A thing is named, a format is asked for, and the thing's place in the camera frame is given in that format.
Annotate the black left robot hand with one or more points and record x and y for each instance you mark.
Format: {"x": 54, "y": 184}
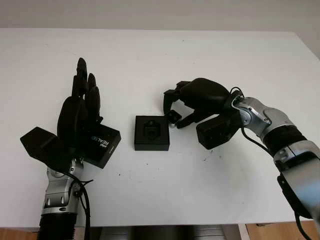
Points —
{"x": 71, "y": 122}

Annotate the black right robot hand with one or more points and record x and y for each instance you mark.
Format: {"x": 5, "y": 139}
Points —
{"x": 205, "y": 95}

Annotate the small silver depth camera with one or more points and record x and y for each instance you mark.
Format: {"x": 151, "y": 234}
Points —
{"x": 172, "y": 117}

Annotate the black RealSense box lid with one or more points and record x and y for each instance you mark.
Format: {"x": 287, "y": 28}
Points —
{"x": 110, "y": 142}

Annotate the dark grey robot torso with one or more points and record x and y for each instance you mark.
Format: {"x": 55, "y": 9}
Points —
{"x": 160, "y": 233}

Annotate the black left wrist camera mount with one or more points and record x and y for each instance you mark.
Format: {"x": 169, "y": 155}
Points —
{"x": 37, "y": 142}

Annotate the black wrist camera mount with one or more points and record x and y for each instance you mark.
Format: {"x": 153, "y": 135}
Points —
{"x": 215, "y": 135}
{"x": 37, "y": 142}

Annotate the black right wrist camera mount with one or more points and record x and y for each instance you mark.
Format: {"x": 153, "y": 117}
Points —
{"x": 215, "y": 135}

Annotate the black camera box base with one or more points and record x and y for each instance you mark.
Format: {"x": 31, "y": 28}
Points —
{"x": 140, "y": 146}

